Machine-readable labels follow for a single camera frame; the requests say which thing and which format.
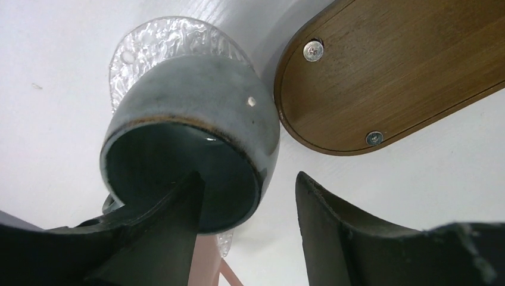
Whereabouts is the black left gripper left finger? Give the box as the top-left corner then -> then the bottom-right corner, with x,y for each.
1,172 -> 205,285

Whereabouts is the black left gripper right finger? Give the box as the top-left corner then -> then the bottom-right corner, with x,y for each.
295,172 -> 504,285

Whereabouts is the grey-green ceramic mug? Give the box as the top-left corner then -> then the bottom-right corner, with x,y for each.
99,55 -> 280,234

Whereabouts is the pink mug white inside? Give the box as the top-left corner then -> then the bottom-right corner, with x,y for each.
187,235 -> 243,286

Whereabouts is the brown oval wooden tray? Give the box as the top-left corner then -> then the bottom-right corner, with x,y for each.
274,1 -> 504,156

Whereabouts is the clear textured acrylic tray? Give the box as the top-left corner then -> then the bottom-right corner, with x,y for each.
109,17 -> 253,244

